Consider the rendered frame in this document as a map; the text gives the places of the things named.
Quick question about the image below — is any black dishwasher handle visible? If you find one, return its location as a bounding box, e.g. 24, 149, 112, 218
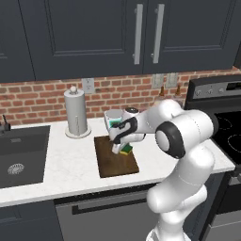
72, 197, 153, 217

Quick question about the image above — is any brown capped bottle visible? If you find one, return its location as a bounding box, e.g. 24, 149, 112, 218
173, 84, 185, 107
153, 86, 168, 107

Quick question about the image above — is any grey wall outlet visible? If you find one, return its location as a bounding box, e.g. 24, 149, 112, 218
152, 73, 165, 89
81, 77, 96, 95
165, 72, 180, 88

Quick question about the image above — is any grey dishwasher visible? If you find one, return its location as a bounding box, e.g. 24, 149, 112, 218
54, 186, 162, 241

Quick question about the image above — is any dark wide cupboard door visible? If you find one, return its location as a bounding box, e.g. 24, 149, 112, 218
142, 0, 241, 75
18, 0, 149, 82

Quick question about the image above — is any silver cupboard door handle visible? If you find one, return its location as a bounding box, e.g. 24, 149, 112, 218
151, 3, 166, 65
132, 3, 144, 66

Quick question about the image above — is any green and yellow sponge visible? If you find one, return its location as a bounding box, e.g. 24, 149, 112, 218
119, 142, 135, 156

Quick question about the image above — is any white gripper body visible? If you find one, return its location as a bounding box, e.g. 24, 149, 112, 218
110, 140, 124, 155

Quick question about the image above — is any dark slim lower cupboard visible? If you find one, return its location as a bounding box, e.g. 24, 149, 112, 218
183, 174, 226, 241

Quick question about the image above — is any dark wooden cutting board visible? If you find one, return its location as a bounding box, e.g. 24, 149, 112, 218
93, 135, 140, 179

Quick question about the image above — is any black and silver stove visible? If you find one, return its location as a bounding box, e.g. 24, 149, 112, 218
183, 73, 241, 241

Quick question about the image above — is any dark sink tap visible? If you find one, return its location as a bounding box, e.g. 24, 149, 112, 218
0, 114, 12, 135

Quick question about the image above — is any dark kitchen sink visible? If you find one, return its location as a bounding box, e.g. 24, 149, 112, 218
0, 124, 52, 189

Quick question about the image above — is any grey paper towel holder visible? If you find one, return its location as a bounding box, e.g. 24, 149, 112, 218
63, 86, 92, 139

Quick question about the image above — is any dark narrow cupboard door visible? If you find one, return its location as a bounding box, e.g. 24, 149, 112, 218
0, 0, 36, 84

